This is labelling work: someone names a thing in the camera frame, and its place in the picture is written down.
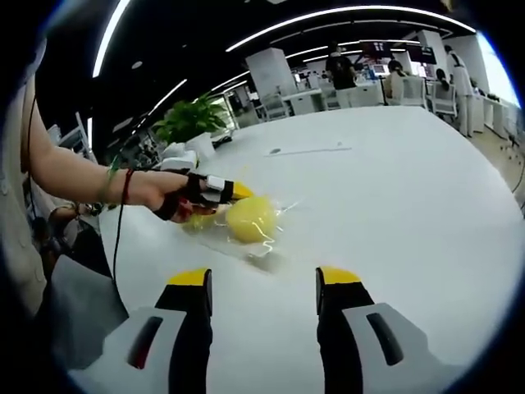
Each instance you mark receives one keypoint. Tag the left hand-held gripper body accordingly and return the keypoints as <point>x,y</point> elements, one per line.
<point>180,163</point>

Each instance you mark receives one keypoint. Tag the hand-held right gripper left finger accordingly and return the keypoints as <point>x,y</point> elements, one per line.
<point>188,336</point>

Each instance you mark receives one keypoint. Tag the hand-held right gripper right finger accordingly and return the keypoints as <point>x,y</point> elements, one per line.
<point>340,328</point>

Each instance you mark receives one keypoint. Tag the yellow rectangular silicone block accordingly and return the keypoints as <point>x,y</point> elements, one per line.
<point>203,225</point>

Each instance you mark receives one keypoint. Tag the yellow round silicone block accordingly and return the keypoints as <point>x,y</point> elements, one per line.
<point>250,219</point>

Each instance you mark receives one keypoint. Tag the person's left hand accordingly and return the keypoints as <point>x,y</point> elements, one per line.
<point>152,189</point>

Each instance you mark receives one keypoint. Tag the white plant pot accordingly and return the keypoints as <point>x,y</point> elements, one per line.
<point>203,147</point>

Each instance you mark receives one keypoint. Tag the green potted plant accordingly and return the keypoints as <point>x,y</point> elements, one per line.
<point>188,119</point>

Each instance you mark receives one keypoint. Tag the black object behind pot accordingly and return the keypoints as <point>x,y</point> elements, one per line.
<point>223,139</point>

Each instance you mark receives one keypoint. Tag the short ceiling light strip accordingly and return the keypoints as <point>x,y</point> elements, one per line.
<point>171,93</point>

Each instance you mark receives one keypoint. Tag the white office chair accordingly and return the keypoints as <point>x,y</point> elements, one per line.
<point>277,106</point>
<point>414,92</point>
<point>445,102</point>

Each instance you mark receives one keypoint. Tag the long ceiling light strip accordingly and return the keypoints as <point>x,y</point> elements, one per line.
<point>108,37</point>
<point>348,16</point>

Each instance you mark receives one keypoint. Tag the person's beige garment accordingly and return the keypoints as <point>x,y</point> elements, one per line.
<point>16,205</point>

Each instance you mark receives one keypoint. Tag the dark monitor screen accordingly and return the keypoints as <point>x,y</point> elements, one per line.
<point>426,54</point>
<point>376,49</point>

